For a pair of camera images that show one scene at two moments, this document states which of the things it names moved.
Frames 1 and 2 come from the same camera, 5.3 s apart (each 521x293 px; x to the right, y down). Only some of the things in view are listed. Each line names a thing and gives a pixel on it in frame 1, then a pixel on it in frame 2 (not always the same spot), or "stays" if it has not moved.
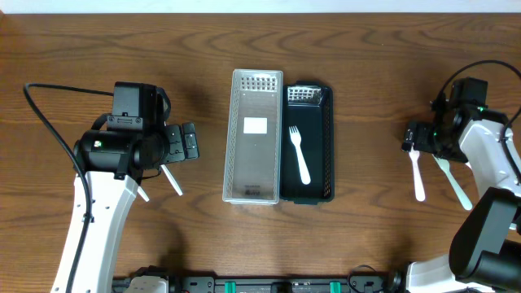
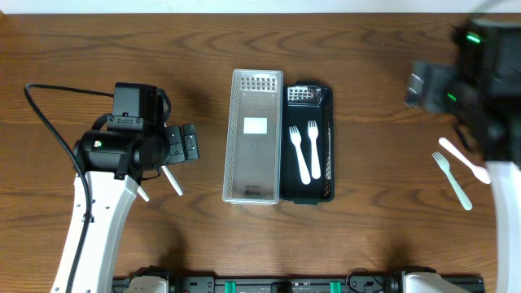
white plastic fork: [420, 194] to [313, 129]
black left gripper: [175, 152] stays
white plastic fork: [296, 140] stays
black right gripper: [421, 142] to [444, 78]
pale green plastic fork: [458, 189] stays
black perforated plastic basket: [308, 105] stays
